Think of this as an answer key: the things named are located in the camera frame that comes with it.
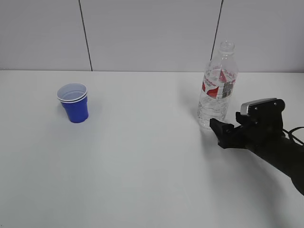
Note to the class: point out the blue paper cup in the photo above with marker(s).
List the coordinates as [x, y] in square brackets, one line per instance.
[73, 98]

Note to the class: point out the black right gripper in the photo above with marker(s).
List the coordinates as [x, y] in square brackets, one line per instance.
[261, 134]

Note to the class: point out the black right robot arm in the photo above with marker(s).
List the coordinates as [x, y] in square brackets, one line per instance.
[293, 166]

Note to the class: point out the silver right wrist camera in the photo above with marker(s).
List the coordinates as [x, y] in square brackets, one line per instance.
[265, 112]

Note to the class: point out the clear Wahaha water bottle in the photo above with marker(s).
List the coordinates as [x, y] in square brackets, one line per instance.
[217, 86]

